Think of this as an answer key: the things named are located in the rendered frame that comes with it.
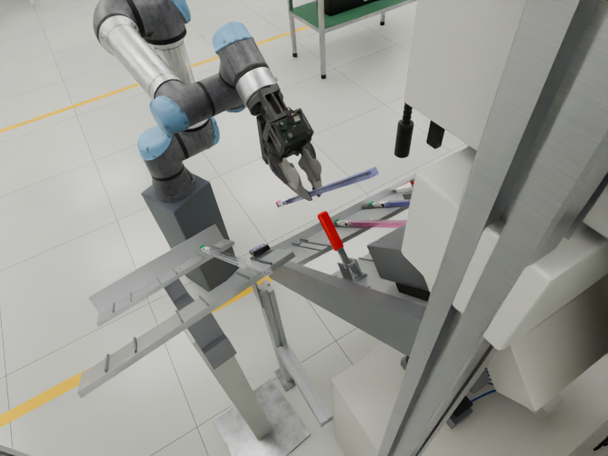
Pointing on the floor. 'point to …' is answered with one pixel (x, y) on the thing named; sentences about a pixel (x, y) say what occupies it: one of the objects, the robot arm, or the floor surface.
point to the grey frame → (503, 217)
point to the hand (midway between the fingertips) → (311, 194)
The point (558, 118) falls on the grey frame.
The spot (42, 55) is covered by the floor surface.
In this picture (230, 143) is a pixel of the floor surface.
